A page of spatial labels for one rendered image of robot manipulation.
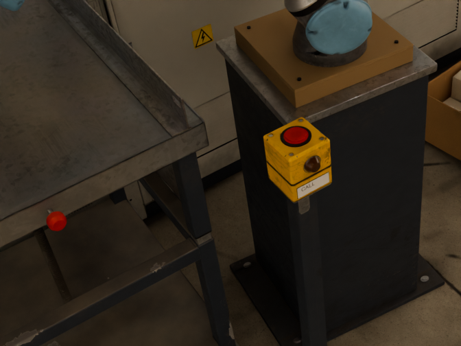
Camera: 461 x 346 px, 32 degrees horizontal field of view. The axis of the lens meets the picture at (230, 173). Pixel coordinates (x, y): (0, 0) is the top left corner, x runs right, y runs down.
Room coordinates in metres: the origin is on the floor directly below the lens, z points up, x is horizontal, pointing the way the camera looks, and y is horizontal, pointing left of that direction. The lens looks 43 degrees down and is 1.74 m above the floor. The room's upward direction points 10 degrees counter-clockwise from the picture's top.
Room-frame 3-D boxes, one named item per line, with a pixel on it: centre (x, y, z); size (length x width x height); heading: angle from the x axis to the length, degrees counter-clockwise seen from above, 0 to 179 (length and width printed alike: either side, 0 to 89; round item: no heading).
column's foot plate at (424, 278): (1.40, -0.23, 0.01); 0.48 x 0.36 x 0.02; 109
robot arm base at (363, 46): (1.35, -0.25, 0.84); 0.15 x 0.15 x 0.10
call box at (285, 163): (0.97, -0.11, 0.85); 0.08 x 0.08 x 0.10; 25
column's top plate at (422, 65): (1.40, -0.23, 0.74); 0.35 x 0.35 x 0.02; 19
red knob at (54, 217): (0.96, 0.30, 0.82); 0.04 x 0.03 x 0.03; 25
